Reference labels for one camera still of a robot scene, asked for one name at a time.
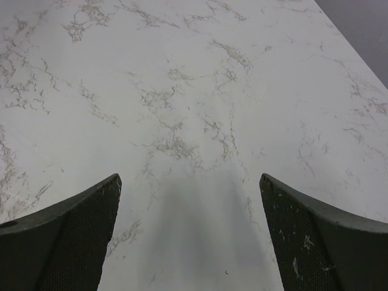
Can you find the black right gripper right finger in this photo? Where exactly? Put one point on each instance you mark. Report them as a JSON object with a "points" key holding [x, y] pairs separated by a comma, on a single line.
{"points": [[321, 247]]}

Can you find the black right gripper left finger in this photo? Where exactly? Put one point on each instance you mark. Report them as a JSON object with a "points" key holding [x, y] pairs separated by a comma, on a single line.
{"points": [[63, 246]]}

